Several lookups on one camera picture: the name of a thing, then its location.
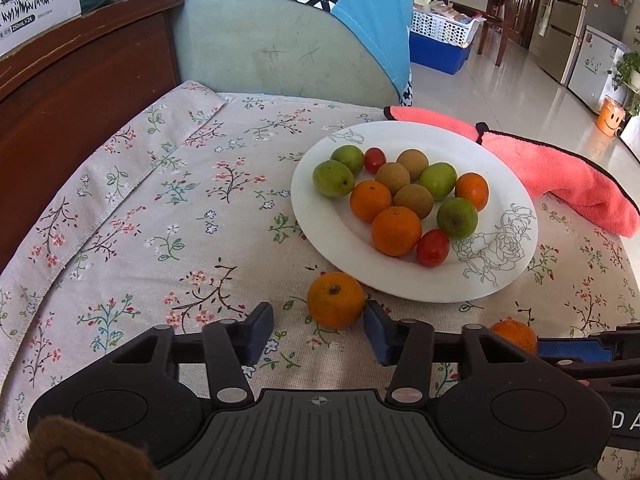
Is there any blue printed blanket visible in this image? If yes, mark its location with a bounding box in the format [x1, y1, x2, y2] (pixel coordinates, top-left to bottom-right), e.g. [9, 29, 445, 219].
[82, 0, 416, 93]

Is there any pink towel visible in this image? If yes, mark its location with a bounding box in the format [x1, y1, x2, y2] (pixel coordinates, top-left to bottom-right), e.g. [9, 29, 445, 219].
[383, 105, 640, 237]

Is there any white cow print carton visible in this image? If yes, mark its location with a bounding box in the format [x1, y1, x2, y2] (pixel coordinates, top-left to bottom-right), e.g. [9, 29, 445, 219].
[0, 0, 82, 58]

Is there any white freezer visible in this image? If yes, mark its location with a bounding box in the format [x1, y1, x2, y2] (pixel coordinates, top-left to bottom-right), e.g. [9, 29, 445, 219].
[567, 25, 632, 113]

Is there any white plastic basket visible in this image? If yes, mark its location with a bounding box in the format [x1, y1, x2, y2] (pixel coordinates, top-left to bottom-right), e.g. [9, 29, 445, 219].
[411, 7, 487, 44]

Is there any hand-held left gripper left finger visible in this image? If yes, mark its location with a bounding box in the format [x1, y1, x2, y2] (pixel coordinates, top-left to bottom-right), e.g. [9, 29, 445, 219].
[107, 301, 276, 407]

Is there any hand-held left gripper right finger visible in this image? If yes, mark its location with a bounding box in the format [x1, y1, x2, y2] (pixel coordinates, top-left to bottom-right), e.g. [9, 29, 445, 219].
[364, 300, 533, 407]

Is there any silver refrigerator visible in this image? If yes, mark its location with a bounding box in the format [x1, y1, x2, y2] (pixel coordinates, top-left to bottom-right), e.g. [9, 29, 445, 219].
[527, 0, 596, 86]

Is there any red cherry tomato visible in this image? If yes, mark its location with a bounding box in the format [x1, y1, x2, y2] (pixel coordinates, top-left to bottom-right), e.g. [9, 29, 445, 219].
[416, 229, 451, 268]
[363, 147, 387, 173]

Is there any brown kiwi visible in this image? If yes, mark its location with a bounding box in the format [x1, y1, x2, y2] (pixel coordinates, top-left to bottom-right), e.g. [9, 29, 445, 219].
[392, 183, 435, 221]
[375, 162, 412, 195]
[396, 149, 430, 181]

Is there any blue plastic bin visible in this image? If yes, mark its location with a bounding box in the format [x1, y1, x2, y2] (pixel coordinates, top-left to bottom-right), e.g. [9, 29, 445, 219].
[409, 32, 473, 76]

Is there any white floral plate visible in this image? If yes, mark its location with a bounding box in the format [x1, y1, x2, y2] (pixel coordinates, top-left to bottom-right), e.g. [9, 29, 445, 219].
[290, 121, 539, 304]

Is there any floral tablecloth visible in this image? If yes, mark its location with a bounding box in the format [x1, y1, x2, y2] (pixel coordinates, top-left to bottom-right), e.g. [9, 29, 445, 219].
[0, 80, 640, 480]

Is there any brown wooden headboard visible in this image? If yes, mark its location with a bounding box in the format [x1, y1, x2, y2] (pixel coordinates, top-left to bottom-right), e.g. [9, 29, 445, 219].
[0, 0, 185, 273]

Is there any potted plant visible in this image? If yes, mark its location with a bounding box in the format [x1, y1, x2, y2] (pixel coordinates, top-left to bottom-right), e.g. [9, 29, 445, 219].
[607, 52, 640, 93]

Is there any orange smiley bucket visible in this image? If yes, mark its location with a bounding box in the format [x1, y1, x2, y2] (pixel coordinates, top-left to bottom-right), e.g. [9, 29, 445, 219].
[596, 97, 627, 137]

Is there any green jujube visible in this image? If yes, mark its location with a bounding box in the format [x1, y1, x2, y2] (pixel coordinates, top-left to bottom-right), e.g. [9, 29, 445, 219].
[436, 197, 479, 240]
[312, 160, 356, 198]
[330, 145, 365, 177]
[419, 162, 458, 202]

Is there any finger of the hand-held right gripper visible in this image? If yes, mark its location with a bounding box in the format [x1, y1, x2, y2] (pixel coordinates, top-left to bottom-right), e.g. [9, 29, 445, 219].
[536, 324, 640, 391]

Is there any orange mandarin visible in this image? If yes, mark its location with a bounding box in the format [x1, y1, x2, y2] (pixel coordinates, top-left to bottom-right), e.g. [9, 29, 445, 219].
[307, 271, 367, 331]
[349, 180, 393, 223]
[371, 206, 423, 257]
[490, 319, 539, 356]
[455, 172, 490, 212]

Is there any brown fuzzy cloth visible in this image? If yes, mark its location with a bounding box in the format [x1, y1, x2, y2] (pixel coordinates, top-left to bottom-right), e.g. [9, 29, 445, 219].
[0, 417, 157, 480]

